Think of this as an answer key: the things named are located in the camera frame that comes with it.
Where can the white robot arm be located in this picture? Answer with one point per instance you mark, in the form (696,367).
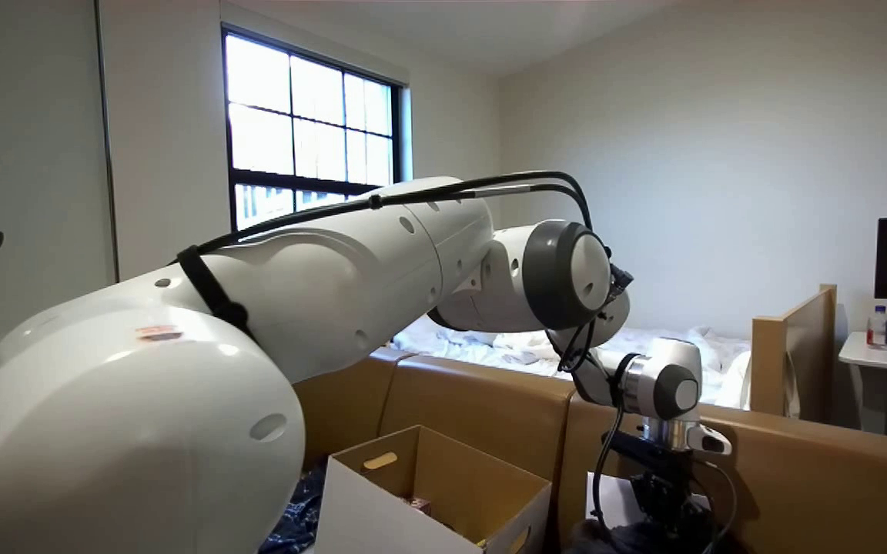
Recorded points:
(339,279)

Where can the black framed window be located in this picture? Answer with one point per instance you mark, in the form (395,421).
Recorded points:
(308,112)

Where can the bed with white bedding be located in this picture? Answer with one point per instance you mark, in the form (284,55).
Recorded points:
(708,359)

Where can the blue patterned cloth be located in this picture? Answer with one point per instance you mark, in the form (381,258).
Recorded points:
(293,518)

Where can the white cardboard storage box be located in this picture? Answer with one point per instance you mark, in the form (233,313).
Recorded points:
(360,513)

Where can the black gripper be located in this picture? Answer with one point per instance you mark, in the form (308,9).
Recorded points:
(674,504)

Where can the wooden bed footboard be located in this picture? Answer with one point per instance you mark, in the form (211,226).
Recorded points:
(797,359)

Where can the white desk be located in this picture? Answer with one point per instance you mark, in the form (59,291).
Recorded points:
(874,388)

